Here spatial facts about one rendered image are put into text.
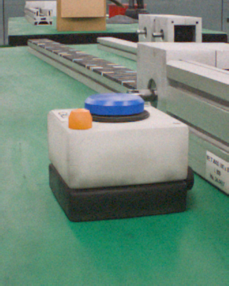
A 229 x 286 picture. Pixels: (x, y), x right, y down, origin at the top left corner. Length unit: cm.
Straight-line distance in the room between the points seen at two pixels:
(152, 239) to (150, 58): 27
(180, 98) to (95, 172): 16
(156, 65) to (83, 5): 207
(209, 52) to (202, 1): 1137
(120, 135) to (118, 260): 9
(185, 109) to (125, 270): 23
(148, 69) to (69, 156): 24
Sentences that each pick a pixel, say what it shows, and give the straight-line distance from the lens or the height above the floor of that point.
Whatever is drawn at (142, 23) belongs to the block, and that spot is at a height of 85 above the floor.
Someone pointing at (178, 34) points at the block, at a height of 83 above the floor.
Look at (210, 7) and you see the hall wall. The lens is 1200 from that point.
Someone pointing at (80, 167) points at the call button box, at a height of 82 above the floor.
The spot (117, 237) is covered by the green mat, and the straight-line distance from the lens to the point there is 39.
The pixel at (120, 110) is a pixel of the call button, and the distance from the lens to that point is 43.
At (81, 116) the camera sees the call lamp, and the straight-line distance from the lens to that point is 40.
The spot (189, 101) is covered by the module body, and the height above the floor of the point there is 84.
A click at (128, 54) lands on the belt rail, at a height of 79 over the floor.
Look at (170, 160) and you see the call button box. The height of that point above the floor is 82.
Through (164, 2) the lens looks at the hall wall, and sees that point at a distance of 1178.
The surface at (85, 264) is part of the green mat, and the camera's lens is 35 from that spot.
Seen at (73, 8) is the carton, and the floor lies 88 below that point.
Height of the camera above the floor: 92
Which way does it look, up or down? 12 degrees down
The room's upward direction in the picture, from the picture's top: straight up
